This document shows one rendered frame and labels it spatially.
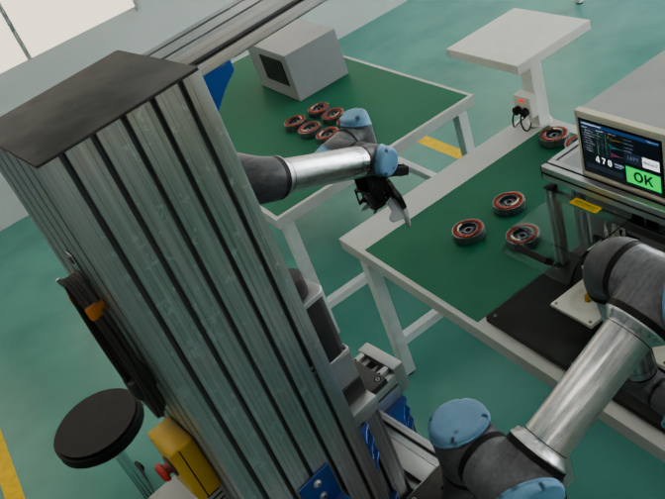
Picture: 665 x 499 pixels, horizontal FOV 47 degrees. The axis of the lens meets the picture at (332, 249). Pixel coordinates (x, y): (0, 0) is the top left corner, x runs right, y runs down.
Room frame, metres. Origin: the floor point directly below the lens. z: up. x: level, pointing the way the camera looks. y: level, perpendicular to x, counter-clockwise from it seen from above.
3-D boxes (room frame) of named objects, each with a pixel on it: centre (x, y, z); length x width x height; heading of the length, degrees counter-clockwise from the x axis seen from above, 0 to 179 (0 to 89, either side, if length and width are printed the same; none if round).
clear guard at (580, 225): (1.61, -0.63, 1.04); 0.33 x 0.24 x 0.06; 111
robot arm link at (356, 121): (1.79, -0.17, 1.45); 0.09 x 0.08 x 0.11; 127
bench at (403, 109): (3.76, -0.01, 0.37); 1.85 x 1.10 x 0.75; 21
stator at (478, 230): (2.12, -0.46, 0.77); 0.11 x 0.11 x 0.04
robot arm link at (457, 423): (0.94, -0.10, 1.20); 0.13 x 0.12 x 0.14; 18
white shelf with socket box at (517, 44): (2.53, -0.89, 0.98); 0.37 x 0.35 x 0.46; 21
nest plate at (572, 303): (1.59, -0.63, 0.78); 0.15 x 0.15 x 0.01; 21
